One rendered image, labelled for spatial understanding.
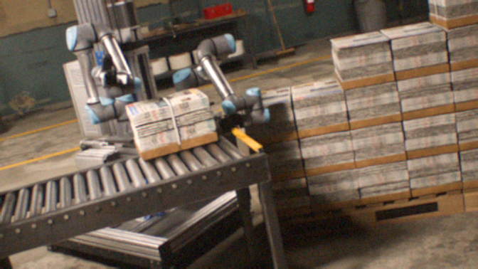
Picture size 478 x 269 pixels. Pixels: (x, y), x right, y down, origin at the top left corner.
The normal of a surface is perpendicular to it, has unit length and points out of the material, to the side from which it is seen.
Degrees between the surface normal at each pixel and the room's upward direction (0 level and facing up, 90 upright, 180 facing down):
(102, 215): 90
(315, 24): 90
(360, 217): 90
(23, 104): 90
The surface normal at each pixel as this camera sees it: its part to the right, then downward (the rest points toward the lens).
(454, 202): -0.07, 0.29
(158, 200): 0.28, 0.21
